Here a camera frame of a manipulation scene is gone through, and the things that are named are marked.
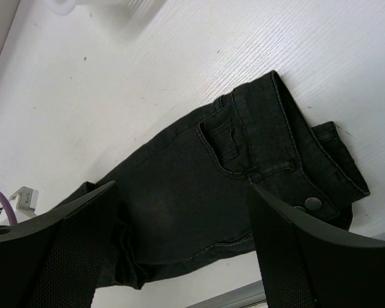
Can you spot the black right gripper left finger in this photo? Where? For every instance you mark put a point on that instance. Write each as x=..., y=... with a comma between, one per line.
x=54, y=260

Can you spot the aluminium frame rail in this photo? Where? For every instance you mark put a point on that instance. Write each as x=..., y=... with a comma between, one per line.
x=246, y=296

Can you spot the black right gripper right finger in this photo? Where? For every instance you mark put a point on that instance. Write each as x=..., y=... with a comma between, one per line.
x=305, y=262

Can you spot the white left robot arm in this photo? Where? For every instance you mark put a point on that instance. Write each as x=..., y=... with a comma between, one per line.
x=19, y=207

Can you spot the black trousers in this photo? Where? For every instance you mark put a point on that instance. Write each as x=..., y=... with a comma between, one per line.
x=182, y=195

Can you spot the white plastic basket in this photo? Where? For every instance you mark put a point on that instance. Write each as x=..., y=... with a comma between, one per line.
x=65, y=7

